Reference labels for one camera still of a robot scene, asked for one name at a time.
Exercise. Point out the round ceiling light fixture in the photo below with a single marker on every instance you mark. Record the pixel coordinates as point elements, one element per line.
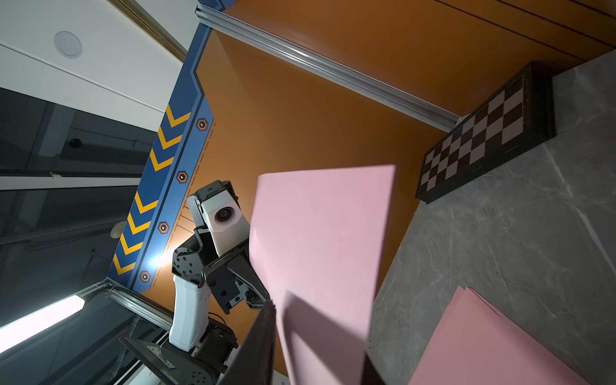
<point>68,45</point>

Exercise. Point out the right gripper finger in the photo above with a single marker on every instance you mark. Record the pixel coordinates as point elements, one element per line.
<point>254,363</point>

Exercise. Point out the left aluminium corner post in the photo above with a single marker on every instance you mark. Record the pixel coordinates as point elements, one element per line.
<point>376,90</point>

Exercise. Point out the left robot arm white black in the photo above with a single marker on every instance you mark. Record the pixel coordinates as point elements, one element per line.
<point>198,347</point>

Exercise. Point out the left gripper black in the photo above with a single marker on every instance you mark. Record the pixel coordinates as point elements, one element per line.
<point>230,277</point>

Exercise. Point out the black white checkerboard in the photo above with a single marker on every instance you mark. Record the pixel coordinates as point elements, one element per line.
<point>516,118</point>

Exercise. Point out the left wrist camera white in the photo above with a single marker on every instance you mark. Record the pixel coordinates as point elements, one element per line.
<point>216,208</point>

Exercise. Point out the pink paper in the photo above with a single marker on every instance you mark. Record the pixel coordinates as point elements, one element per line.
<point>316,240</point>
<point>475,343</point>

